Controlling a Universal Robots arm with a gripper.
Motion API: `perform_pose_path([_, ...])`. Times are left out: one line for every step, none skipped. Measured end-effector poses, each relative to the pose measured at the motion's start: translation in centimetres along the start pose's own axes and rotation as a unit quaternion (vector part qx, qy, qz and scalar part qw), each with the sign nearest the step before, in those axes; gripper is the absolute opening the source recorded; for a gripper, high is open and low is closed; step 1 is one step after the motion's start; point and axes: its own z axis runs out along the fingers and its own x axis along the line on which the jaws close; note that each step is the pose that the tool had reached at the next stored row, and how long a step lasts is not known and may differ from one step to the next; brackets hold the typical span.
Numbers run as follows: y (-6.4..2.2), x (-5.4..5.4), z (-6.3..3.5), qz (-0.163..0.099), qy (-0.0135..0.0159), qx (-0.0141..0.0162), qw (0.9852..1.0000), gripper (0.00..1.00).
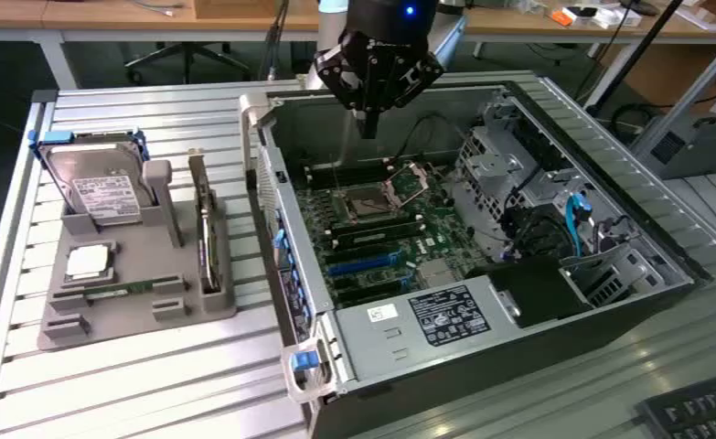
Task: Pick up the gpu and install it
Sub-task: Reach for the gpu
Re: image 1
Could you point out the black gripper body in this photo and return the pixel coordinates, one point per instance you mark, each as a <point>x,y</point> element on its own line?
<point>389,23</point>

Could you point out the graphics card with black cooler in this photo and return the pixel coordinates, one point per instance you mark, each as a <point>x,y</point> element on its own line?
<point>210,247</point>

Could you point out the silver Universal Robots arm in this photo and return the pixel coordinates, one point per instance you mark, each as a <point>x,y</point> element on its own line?
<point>333,23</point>

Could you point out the metal socket cover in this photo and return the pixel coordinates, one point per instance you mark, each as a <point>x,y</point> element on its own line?
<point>413,167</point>

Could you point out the thin locking lever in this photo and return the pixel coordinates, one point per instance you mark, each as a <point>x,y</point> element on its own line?
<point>337,180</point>

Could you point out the perforated metal drive cage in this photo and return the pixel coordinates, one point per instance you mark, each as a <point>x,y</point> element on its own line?
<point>491,169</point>

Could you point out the black office chair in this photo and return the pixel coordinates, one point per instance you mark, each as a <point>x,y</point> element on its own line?
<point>191,55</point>

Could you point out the orange small box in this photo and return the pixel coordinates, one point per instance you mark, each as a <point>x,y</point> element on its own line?
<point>562,17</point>

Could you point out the wooden desk with white legs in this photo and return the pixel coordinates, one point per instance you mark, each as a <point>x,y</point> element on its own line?
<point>90,16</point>
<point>584,33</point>

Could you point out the CPU socket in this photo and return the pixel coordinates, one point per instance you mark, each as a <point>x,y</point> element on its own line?
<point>370,203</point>

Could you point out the white small box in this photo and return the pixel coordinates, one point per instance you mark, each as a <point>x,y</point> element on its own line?
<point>617,19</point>

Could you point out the black stand pole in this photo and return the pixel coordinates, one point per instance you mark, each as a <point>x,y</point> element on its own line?
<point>636,52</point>

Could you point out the black RAM stick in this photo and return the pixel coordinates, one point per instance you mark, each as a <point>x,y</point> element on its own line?
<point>377,238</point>

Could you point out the black expansion slot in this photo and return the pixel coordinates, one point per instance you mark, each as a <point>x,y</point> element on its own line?
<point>373,298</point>
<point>370,286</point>
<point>358,254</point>

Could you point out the silver chipset heatsink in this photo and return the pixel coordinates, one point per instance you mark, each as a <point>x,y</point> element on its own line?
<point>439,274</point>

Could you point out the green motherboard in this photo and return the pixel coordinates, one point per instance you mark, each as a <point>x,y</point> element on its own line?
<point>370,277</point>

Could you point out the hard disk with blue caddy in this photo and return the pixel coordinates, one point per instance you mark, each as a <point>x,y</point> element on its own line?
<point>98,183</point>

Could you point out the black plastic shroud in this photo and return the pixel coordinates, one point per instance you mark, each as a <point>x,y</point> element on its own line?
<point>534,288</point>

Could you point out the grey printed parts rack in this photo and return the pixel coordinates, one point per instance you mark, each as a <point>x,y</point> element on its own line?
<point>145,256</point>

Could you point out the metal disk bay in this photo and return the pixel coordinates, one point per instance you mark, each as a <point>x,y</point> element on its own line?
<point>608,279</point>

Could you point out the grey power supply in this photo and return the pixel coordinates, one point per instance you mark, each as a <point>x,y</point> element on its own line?
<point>382,338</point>

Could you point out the silver CPU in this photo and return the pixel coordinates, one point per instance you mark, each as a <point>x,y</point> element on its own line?
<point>90,263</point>

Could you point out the green RAM stick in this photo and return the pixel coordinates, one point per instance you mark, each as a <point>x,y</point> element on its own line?
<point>126,289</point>

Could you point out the black open PC case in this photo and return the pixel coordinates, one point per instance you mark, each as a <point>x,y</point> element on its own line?
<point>517,366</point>

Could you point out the black keyboard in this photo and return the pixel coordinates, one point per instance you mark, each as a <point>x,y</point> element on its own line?
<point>706,411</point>

